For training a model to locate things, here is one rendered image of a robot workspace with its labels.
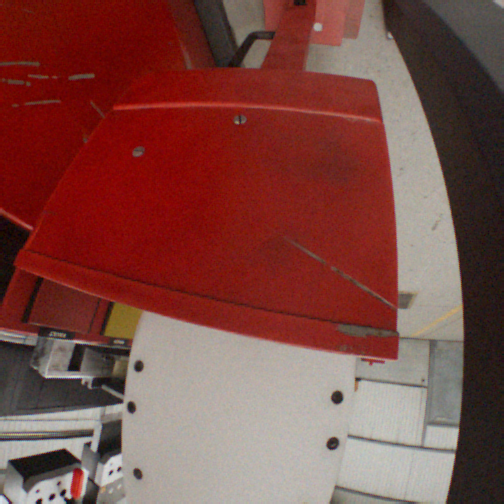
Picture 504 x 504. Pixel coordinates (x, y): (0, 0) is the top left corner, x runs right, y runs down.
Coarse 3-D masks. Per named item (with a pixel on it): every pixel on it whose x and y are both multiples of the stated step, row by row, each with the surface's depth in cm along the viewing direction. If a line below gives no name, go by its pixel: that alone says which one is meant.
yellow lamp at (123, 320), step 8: (120, 304) 16; (112, 312) 15; (120, 312) 16; (128, 312) 17; (136, 312) 18; (112, 320) 15; (120, 320) 16; (128, 320) 17; (136, 320) 18; (112, 328) 15; (120, 328) 16; (128, 328) 17; (112, 336) 15; (120, 336) 16; (128, 336) 17
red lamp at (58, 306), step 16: (48, 288) 10; (64, 288) 11; (48, 304) 10; (64, 304) 11; (80, 304) 12; (96, 304) 14; (32, 320) 9; (48, 320) 10; (64, 320) 11; (80, 320) 12
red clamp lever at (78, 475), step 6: (78, 468) 32; (78, 474) 31; (84, 474) 31; (72, 480) 30; (78, 480) 30; (72, 486) 29; (78, 486) 30; (72, 492) 29; (78, 492) 29; (66, 498) 29; (72, 498) 29
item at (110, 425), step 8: (104, 416) 46; (112, 416) 49; (120, 416) 51; (96, 424) 45; (104, 424) 45; (112, 424) 48; (120, 424) 50; (96, 432) 44; (104, 432) 45; (112, 432) 47; (120, 432) 50; (96, 440) 43; (104, 440) 45; (112, 440) 47; (120, 440) 50; (96, 448) 42; (104, 448) 44
